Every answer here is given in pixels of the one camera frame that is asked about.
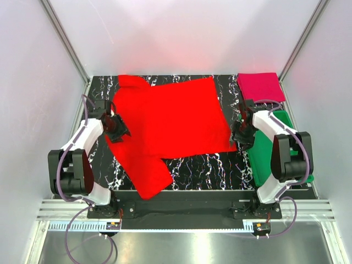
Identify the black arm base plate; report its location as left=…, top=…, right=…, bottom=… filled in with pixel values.
left=87, top=190, right=282, bottom=232

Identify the green plastic tray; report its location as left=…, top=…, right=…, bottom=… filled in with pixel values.
left=237, top=109, right=315, bottom=189

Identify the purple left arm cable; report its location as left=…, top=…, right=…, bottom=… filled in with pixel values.
left=56, top=95, right=119, bottom=262

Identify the right aluminium frame post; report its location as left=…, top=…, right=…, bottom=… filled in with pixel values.
left=278, top=0, right=330, bottom=83

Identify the left aluminium frame post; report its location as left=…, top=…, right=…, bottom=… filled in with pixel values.
left=39, top=0, right=90, bottom=85

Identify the white slotted cable duct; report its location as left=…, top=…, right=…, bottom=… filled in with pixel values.
left=48, top=219, right=271, bottom=234

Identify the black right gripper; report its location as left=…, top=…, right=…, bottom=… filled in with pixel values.
left=228, top=120, right=257, bottom=151

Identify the red t shirt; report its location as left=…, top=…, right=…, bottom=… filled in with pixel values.
left=107, top=75, right=237, bottom=200

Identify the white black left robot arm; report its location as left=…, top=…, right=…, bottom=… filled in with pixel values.
left=48, top=100, right=130, bottom=218

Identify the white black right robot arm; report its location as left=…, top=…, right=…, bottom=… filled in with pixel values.
left=229, top=100, right=314, bottom=219

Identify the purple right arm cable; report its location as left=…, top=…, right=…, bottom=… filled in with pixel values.
left=219, top=99, right=310, bottom=240

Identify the folded magenta t shirt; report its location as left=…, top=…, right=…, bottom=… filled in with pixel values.
left=237, top=73, right=285, bottom=102

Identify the aluminium frame post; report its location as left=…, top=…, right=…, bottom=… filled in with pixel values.
left=39, top=0, right=90, bottom=85
left=278, top=0, right=330, bottom=83

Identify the aluminium front rail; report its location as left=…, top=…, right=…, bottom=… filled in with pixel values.
left=37, top=199, right=334, bottom=222

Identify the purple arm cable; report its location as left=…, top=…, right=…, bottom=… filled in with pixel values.
left=56, top=95, right=119, bottom=262
left=219, top=99, right=310, bottom=240

